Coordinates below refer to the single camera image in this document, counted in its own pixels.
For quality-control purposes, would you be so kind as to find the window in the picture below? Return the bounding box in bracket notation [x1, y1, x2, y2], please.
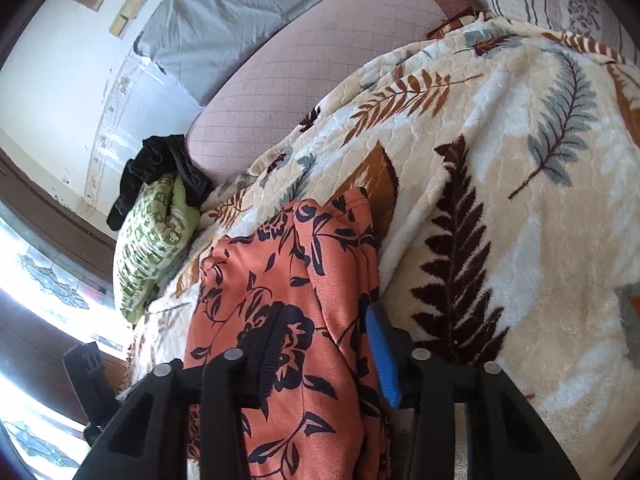
[1, 223, 131, 479]

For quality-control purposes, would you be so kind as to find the black clothing pile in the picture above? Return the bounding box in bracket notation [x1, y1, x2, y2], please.
[106, 134, 214, 231]

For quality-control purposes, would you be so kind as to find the grey pillow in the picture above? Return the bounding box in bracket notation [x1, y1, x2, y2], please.
[134, 0, 323, 105]

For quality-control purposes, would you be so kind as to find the wall switch plate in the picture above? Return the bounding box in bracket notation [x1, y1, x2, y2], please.
[110, 0, 146, 38]

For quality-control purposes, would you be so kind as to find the leaf pattern fleece blanket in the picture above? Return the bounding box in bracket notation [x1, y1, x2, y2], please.
[129, 14, 639, 479]

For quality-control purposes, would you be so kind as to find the green patterned pillow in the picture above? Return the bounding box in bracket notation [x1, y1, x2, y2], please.
[113, 174, 200, 325]

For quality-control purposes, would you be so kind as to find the pink quilted mattress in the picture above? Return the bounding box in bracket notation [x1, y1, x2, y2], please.
[186, 0, 478, 183]

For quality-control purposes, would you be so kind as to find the orange floral garment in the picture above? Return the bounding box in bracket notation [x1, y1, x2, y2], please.
[184, 188, 387, 479]

